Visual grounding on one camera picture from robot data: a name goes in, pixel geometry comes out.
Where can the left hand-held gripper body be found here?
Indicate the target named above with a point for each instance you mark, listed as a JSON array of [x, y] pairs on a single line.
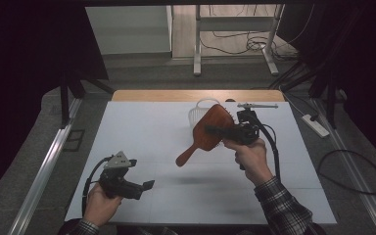
[[119, 182]]

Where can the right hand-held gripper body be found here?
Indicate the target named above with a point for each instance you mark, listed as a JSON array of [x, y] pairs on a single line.
[[244, 133]]

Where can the brown wooden hairbrush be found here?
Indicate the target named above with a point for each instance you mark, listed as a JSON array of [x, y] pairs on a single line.
[[213, 119]]

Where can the person's right hand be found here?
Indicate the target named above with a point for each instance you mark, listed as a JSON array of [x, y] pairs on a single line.
[[251, 160]]

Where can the person's left hand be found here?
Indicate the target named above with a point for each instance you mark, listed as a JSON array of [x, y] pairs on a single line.
[[99, 207]]

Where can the white foam board cover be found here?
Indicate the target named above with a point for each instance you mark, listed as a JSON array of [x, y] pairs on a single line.
[[150, 137]]

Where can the wooden table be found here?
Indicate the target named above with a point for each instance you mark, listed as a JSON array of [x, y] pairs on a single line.
[[176, 95]]

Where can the black floor grate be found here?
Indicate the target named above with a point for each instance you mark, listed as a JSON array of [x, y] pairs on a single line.
[[73, 140]]

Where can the white power strip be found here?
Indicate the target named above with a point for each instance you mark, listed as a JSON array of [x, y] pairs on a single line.
[[315, 125]]

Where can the black stand legs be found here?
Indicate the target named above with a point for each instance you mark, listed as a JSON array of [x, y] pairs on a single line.
[[64, 98], [331, 104]]

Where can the white cabinet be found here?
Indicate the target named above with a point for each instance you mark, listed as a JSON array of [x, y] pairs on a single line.
[[127, 29]]

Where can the dark curtain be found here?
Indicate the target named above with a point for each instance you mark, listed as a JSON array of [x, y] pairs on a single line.
[[365, 65], [19, 65]]

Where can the aluminium floor rail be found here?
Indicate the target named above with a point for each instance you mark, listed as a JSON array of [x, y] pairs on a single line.
[[355, 169], [42, 176]]

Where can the white desk frame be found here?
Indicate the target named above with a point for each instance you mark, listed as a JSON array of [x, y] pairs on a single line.
[[235, 23]]

